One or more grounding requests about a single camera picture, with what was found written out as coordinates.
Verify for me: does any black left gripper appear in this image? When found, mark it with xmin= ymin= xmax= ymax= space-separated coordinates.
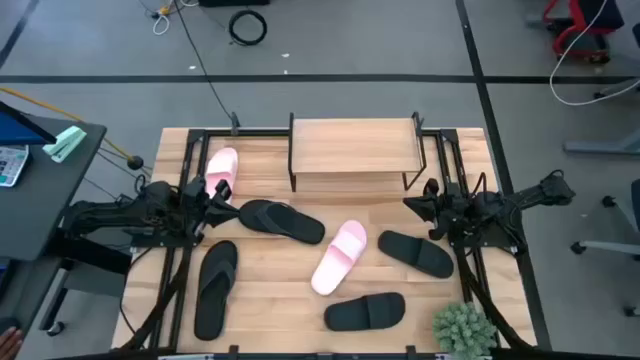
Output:
xmin=182 ymin=175 xmax=241 ymax=236

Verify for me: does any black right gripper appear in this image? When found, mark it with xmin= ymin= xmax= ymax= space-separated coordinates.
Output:
xmin=402 ymin=180 xmax=464 ymax=241

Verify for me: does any black slide sandal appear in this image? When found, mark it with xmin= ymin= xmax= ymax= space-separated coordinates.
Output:
xmin=377 ymin=229 xmax=456 ymax=280
xmin=323 ymin=291 xmax=407 ymax=333

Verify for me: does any pink slide sandal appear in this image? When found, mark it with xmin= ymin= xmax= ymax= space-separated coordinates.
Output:
xmin=310 ymin=219 xmax=369 ymax=297
xmin=205 ymin=146 xmax=240 ymax=202

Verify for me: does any black flip-flop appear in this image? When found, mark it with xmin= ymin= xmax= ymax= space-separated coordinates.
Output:
xmin=193 ymin=240 xmax=239 ymax=342
xmin=237 ymin=198 xmax=327 ymax=246

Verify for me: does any green artificial plant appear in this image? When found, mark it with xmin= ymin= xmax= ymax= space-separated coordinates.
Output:
xmin=432 ymin=301 xmax=499 ymax=360

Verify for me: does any dark desk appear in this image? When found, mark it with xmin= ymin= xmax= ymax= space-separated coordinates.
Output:
xmin=0 ymin=114 xmax=109 ymax=360

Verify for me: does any mint green stapler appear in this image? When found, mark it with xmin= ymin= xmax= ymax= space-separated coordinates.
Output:
xmin=42 ymin=125 xmax=88 ymax=164

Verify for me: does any gray desk foot with caster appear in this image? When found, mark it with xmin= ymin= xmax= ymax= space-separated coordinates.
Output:
xmin=38 ymin=267 xmax=129 ymax=338

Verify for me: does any gray table leg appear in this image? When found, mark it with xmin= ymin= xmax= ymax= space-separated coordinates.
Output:
xmin=563 ymin=78 xmax=640 ymax=156

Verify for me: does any office chair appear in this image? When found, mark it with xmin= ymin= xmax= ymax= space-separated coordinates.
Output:
xmin=570 ymin=178 xmax=640 ymax=318

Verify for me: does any black box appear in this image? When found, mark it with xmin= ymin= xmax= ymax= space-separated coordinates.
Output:
xmin=198 ymin=0 xmax=272 ymax=8

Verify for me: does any white calculator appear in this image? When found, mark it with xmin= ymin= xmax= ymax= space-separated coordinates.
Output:
xmin=0 ymin=144 xmax=30 ymax=189

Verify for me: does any blue-screen monitor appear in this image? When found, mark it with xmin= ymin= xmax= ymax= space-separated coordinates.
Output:
xmin=0 ymin=101 xmax=58 ymax=147

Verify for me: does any red cart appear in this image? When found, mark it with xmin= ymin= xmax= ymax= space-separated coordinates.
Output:
xmin=542 ymin=0 xmax=626 ymax=65

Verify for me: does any person's hand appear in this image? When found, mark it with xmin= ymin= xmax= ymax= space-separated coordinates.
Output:
xmin=0 ymin=326 xmax=25 ymax=360

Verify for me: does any black metal table frame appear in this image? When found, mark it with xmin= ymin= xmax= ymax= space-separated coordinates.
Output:
xmin=128 ymin=126 xmax=527 ymax=360

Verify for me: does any wooden shelf with black frame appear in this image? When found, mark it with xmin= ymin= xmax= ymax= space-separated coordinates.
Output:
xmin=287 ymin=111 xmax=429 ymax=194

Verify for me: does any black cable bundle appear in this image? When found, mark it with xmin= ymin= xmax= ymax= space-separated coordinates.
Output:
xmin=118 ymin=243 xmax=197 ymax=351
xmin=452 ymin=239 xmax=532 ymax=351

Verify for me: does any long black floor cable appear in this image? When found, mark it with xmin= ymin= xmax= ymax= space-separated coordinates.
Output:
xmin=172 ymin=0 xmax=240 ymax=129

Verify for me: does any white floor cable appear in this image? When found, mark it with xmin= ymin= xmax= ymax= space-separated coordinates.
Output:
xmin=548 ymin=0 xmax=640 ymax=107

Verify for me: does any coiled black cable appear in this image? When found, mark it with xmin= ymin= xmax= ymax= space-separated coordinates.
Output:
xmin=228 ymin=9 xmax=269 ymax=47

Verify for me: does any white cable with yellow plug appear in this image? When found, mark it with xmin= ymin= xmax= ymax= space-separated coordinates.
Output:
xmin=151 ymin=0 xmax=201 ymax=37

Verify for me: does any yellow floor cable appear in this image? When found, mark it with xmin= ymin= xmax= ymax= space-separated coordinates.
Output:
xmin=0 ymin=85 xmax=154 ymax=175

